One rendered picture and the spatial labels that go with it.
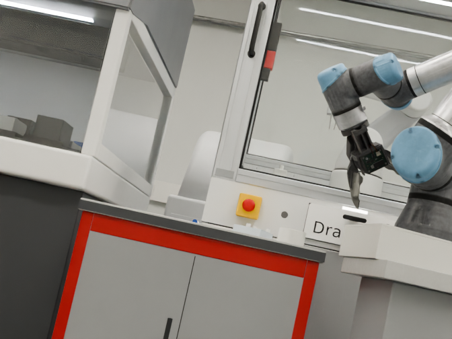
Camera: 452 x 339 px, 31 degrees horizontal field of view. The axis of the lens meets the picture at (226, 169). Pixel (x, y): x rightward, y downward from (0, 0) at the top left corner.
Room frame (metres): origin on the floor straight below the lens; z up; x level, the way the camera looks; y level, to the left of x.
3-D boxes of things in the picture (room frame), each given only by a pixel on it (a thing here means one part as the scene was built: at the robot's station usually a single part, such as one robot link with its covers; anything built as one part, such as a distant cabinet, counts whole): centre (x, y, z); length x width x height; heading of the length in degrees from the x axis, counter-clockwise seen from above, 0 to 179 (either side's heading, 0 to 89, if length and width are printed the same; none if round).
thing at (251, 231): (2.40, -0.12, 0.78); 0.12 x 0.08 x 0.04; 158
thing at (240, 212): (2.57, -0.10, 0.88); 0.07 x 0.05 x 0.07; 86
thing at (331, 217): (2.56, -0.43, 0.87); 0.29 x 0.02 x 0.11; 86
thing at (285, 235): (2.10, -0.20, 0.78); 0.07 x 0.07 x 0.04
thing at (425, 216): (1.93, -0.50, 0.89); 0.15 x 0.15 x 0.10
